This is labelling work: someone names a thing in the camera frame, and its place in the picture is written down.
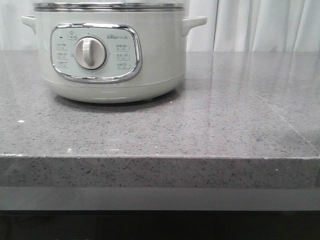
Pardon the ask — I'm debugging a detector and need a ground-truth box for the glass pot lid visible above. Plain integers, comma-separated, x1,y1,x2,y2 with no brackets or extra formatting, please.
32,2,185,12

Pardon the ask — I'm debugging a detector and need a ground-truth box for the pale green electric pot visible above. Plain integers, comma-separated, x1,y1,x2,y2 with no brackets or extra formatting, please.
21,7,207,104

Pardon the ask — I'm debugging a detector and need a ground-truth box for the white curtain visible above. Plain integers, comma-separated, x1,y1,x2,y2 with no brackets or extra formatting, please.
0,0,320,52

